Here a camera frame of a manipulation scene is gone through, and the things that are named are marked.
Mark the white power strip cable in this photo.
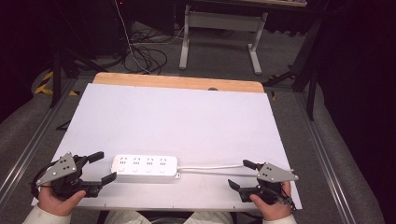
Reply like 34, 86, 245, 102
177, 163, 295, 173

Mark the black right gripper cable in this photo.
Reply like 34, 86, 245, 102
279, 186, 297, 212

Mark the white power strip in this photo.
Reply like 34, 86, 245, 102
110, 154, 182, 184

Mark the white board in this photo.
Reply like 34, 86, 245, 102
31, 82, 303, 212

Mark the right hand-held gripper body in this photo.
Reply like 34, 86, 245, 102
255, 161, 300, 205

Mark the black metal stand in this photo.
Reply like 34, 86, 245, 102
262, 17, 323, 121
49, 29, 108, 109

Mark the person's leg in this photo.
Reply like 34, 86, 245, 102
182, 211, 233, 224
103, 210, 157, 224

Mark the white metal desk frame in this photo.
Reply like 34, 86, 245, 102
178, 4, 269, 76

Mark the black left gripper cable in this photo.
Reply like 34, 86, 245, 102
29, 161, 59, 201

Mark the person's right leg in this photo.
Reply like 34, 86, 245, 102
182, 211, 233, 224

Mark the person's right hand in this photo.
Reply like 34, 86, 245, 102
249, 181, 294, 222

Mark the person's left hand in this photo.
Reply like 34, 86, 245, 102
37, 181, 87, 217

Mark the aluminium rail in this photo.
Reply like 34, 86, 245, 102
294, 91, 354, 224
0, 78, 78, 198

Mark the person's left leg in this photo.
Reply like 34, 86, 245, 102
103, 210, 157, 224

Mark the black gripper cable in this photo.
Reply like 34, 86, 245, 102
279, 186, 297, 212
29, 161, 59, 201

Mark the black floor cable bundle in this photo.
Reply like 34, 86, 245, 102
123, 29, 185, 76

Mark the thin white floor cable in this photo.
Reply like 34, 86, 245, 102
113, 0, 153, 75

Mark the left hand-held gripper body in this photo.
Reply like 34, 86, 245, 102
35, 151, 86, 201

